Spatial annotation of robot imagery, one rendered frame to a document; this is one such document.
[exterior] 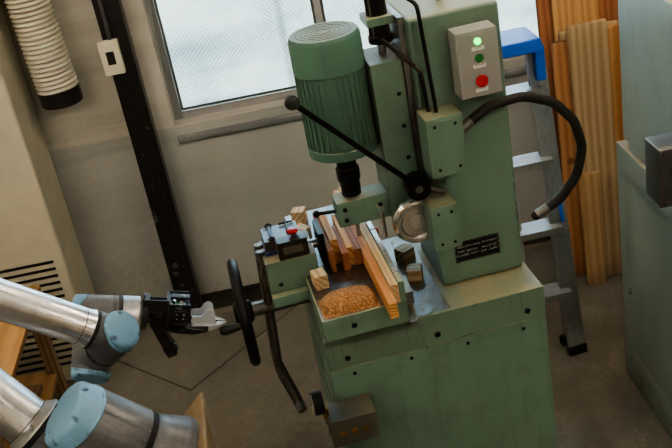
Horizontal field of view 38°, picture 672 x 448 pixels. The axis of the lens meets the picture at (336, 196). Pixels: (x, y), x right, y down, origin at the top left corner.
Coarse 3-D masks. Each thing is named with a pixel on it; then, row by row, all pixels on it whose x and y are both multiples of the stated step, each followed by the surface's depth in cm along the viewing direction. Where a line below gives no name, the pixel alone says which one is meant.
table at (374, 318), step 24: (288, 216) 280; (312, 216) 278; (336, 264) 250; (360, 264) 248; (312, 288) 242; (336, 288) 240; (360, 312) 228; (384, 312) 230; (408, 312) 231; (336, 336) 230
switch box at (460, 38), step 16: (448, 32) 222; (464, 32) 218; (480, 32) 218; (496, 32) 219; (464, 48) 219; (496, 48) 220; (464, 64) 220; (496, 64) 222; (464, 80) 222; (496, 80) 223; (464, 96) 224
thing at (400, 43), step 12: (396, 12) 227; (396, 24) 225; (396, 36) 228; (396, 48) 231; (408, 72) 229; (408, 84) 230; (408, 96) 231; (420, 144) 237; (420, 156) 238; (420, 168) 239
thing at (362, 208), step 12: (372, 192) 246; (384, 192) 245; (336, 204) 244; (348, 204) 244; (360, 204) 245; (372, 204) 245; (384, 204) 246; (336, 216) 248; (348, 216) 245; (360, 216) 246; (372, 216) 247; (384, 216) 247
